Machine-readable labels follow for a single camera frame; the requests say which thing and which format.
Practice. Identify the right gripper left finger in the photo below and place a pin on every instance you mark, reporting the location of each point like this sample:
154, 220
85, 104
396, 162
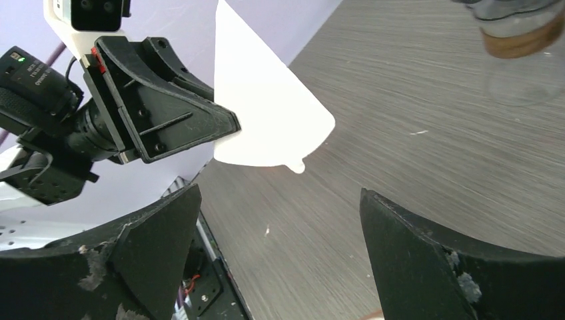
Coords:
128, 268

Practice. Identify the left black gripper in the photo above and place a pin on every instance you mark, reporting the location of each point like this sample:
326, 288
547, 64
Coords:
145, 104

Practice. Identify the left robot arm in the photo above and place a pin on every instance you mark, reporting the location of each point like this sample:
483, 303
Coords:
24, 225

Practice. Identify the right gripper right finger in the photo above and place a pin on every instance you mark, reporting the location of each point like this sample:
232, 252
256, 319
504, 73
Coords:
424, 270

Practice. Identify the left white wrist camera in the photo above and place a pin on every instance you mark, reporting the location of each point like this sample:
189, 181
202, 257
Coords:
79, 23

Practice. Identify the glass carafe brown collar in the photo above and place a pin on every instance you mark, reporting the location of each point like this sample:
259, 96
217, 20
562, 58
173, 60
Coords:
525, 44

